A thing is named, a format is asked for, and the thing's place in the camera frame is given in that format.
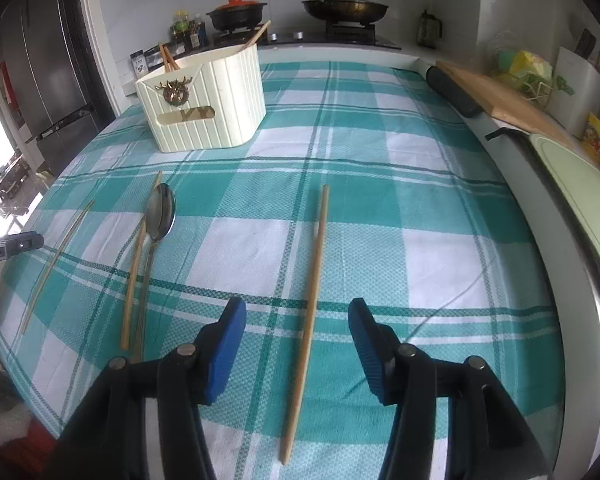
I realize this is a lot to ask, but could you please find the black gas cooktop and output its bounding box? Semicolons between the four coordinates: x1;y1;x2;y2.
212;22;403;51

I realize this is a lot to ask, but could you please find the dark wooden chair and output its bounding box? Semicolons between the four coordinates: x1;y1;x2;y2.
0;152;31;211

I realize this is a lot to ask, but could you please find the white knife block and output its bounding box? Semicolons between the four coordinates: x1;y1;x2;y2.
547;46;600;133

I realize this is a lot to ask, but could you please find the grey refrigerator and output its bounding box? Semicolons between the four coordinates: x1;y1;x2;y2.
0;0;113;176

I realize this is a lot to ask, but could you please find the black pot with orange lid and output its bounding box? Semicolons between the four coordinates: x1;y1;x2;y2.
206;0;270;31

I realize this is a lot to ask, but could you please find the teal checked tablecloth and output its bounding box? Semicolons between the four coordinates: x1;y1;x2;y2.
0;60;566;480

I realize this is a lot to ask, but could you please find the black padded roll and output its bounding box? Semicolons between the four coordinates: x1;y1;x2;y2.
426;65;483;118

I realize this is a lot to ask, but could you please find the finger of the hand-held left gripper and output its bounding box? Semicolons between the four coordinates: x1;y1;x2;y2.
0;231;45;257

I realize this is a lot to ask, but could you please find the pale green tray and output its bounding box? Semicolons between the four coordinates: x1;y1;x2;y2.
527;132;600;311

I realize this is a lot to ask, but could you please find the black knife handle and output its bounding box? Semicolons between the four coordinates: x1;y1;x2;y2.
575;27;597;58

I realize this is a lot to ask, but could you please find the yellow snack packet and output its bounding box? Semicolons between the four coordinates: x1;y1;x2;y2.
580;112;600;163

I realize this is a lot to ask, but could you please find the metal spoon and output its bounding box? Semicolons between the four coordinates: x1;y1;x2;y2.
132;181;177;363

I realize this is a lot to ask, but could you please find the wooden cutting board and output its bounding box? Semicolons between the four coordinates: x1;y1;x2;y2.
435;60;586;148

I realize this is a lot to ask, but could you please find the yellow green bag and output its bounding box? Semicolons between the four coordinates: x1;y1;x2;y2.
495;47;553;93

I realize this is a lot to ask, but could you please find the glass french press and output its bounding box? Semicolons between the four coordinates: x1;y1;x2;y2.
417;10;443;51

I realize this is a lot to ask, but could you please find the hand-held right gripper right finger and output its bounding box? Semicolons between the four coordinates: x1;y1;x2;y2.
347;297;551;480

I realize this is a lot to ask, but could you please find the wok with glass lid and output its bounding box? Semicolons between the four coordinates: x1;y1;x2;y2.
279;0;390;25

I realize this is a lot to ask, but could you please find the dark sauce bottle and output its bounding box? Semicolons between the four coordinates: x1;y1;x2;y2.
190;14;208;51

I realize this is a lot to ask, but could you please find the cream ribbed utensil holder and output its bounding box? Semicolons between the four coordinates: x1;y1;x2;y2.
134;44;267;153

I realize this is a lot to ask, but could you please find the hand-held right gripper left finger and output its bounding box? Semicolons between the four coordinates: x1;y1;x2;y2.
55;296;248;480

